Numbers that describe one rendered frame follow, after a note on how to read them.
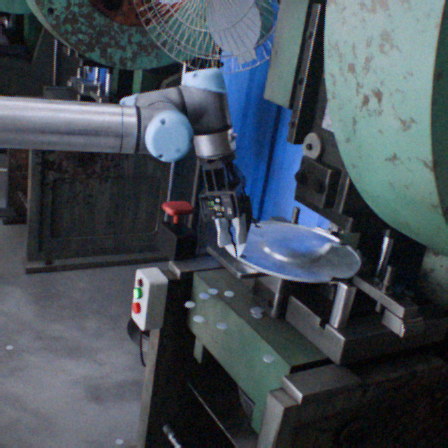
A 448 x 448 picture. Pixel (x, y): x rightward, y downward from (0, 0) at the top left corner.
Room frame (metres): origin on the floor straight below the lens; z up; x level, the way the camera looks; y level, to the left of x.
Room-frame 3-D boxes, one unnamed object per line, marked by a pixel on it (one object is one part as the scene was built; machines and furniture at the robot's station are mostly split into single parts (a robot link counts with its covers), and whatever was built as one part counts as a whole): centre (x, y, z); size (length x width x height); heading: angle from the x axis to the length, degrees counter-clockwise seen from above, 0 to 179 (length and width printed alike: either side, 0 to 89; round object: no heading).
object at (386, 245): (1.23, -0.35, 0.81); 0.02 x 0.02 x 0.14; 34
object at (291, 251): (1.19, -0.15, 0.78); 0.29 x 0.29 x 0.01
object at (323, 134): (1.24, -0.22, 1.04); 0.17 x 0.15 x 0.30; 124
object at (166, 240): (1.39, 0.11, 0.62); 0.10 x 0.06 x 0.20; 34
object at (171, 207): (1.41, 0.12, 0.72); 0.07 x 0.06 x 0.08; 124
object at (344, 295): (1.04, -0.25, 0.75); 0.03 x 0.03 x 0.10; 34
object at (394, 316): (1.12, -0.35, 0.76); 0.17 x 0.06 x 0.10; 34
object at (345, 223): (1.26, -0.26, 0.86); 0.20 x 0.16 x 0.05; 34
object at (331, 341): (1.26, -0.26, 0.67); 0.45 x 0.30 x 0.06; 34
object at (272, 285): (1.16, -0.11, 0.72); 0.25 x 0.14 x 0.14; 124
